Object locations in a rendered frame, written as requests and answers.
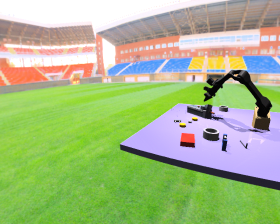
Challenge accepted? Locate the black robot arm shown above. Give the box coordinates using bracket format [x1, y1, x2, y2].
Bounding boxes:
[206, 69, 272, 118]

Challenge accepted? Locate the red block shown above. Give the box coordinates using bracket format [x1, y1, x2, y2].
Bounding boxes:
[180, 133, 195, 148]

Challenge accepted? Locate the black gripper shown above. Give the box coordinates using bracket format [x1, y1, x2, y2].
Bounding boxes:
[203, 88, 217, 102]

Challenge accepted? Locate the dark grey ring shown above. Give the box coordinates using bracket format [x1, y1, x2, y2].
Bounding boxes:
[219, 105, 229, 112]
[202, 127, 220, 141]

